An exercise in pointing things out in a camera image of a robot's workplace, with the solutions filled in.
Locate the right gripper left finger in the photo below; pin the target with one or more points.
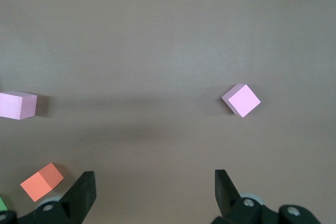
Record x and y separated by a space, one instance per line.
78 197

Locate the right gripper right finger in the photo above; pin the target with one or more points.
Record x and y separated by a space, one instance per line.
228 200

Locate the orange foam cube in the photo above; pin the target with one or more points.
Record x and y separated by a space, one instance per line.
39 184

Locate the green foam cube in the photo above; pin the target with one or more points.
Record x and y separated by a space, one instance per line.
2 204

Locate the pink foam cube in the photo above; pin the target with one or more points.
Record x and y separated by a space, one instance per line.
244 100
13 106

